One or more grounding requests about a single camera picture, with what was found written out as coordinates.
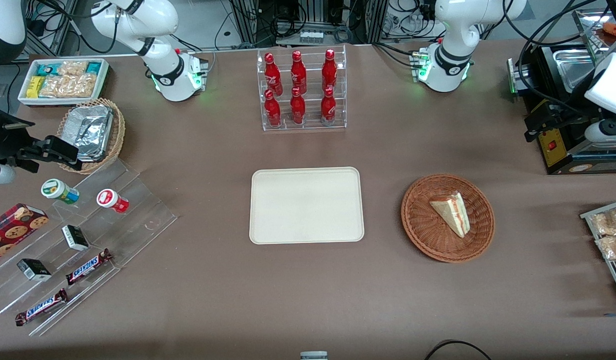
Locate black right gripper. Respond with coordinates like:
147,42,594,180
0,95,83,174

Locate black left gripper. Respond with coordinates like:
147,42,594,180
524,80,596,143

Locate triangular sandwich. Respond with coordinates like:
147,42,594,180
429,191,471,239

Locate light wicker basket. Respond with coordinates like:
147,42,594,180
57,97,126,175

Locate round brown wicker basket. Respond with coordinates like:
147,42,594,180
401,173,495,264

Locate cream rectangular tray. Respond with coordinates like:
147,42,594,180
249,166,365,245

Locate black food warmer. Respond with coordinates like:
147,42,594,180
508,7,616,176

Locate green lid jar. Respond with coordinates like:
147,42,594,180
41,178,80,205

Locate silver foil packets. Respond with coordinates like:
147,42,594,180
67,104,114,162

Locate steel warmer pan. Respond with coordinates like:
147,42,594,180
552,48,601,93

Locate white snack bin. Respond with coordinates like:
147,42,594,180
18,58,111,107

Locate puffed snack bag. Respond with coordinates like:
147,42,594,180
58,60,89,77
39,74,97,99

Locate red lid jar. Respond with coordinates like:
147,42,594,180
97,188,130,214

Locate red cookie box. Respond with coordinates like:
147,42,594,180
0,203,50,266

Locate small dark box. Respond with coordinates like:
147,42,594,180
17,258,52,282
62,224,90,252

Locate clear acrylic stepped display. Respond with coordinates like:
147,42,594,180
0,159,178,337

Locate Snickers bar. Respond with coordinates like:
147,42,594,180
65,248,113,286
15,288,69,327

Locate clear bagged snack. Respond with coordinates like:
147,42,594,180
589,207,616,236
594,234,616,261

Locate red soda bottle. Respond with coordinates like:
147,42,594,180
290,86,307,126
291,50,308,95
264,89,282,127
320,86,337,126
264,52,283,96
322,48,338,93

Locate clear acrylic bottle rack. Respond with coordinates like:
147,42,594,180
257,45,347,132

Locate metal wire rack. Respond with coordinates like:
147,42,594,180
580,199,616,306

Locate black floor cable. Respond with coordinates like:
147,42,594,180
424,340,492,360

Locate aluminium frame rack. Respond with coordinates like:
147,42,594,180
228,0,388,47

